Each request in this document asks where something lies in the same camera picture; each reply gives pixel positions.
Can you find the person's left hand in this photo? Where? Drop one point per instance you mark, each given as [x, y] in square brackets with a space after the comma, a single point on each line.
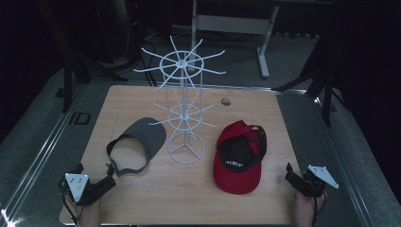
[90, 213]

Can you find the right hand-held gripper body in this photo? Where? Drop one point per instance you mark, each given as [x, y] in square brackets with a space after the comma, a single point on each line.
[317, 181]

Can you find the grey sun visor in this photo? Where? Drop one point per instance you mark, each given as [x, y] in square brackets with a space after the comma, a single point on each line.
[148, 135]

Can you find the black metal stand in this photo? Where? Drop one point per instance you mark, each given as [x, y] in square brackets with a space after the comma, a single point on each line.
[67, 72]
[324, 85]

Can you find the red baseball cap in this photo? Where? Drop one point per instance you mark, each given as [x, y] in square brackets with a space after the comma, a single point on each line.
[238, 157]

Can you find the metal floor rail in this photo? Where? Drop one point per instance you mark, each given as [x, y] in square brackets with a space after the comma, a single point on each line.
[343, 164]
[41, 148]

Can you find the person's right hand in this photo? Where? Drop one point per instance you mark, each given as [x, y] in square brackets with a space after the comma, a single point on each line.
[304, 208]

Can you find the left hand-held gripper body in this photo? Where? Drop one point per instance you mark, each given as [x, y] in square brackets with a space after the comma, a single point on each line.
[76, 186]

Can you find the white metal desk frame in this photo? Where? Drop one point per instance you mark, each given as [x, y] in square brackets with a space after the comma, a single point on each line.
[233, 23]

